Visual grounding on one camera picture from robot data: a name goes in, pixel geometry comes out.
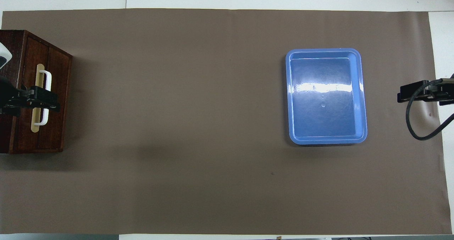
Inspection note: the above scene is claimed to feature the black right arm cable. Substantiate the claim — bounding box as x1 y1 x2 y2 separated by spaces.
406 78 454 141

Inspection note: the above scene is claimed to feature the blue plastic tray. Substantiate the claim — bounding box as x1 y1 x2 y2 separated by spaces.
286 48 368 145

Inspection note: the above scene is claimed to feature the brown table mat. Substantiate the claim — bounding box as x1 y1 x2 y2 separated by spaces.
0 8 452 235

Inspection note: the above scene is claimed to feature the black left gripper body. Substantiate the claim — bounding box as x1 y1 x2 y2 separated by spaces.
0 76 22 117

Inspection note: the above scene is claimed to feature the wooden drawer with white handle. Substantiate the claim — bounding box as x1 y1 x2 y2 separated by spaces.
16 35 70 152

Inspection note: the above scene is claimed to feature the dark wooden cabinet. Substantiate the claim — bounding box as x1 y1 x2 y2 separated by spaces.
0 30 73 154

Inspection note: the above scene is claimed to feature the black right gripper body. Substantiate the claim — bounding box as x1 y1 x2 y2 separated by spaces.
427 78 454 106

